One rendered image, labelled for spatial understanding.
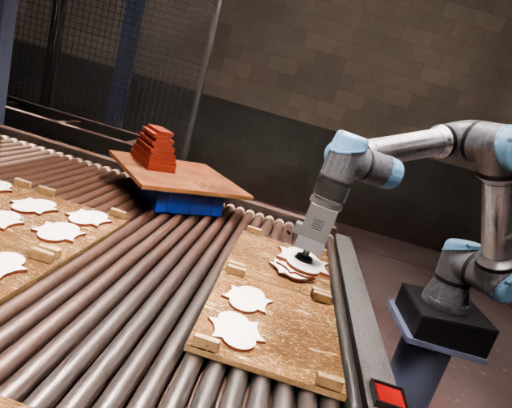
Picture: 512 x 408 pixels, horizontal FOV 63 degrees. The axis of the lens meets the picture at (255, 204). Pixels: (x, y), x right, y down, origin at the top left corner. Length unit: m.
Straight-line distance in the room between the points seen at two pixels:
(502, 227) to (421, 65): 5.01
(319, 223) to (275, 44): 5.17
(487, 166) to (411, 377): 0.77
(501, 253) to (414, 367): 0.50
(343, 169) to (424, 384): 0.95
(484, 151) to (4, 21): 2.23
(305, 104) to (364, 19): 1.31
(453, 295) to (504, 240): 0.28
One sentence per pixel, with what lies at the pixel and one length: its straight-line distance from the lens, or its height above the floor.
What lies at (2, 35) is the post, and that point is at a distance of 2.58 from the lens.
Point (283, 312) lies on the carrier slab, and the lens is 1.15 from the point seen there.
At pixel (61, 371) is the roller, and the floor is 0.92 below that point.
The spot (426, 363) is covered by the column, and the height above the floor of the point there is 0.77.
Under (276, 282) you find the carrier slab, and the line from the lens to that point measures 1.30.
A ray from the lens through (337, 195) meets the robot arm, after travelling 0.91.
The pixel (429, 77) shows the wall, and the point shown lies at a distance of 6.24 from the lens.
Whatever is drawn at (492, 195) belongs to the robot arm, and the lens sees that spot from 1.28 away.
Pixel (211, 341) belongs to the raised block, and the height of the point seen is 0.96.
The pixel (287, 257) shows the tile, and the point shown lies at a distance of 0.95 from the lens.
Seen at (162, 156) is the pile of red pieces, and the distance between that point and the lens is 1.80.
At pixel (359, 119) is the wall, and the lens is 6.03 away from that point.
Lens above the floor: 1.46
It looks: 15 degrees down
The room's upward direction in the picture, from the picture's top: 16 degrees clockwise
